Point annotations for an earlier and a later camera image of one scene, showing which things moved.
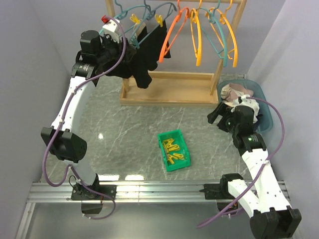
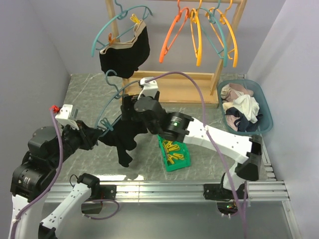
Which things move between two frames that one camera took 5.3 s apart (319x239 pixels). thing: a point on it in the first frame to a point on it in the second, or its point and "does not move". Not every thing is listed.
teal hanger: (135, 45) to (115, 72)
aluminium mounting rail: (126, 191) does not move
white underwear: (250, 103) does not move
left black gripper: (118, 46) to (89, 136)
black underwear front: (148, 54) to (121, 135)
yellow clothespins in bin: (169, 145) does not move
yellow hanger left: (194, 17) does not move
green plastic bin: (174, 151) does not move
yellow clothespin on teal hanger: (134, 19) does not move
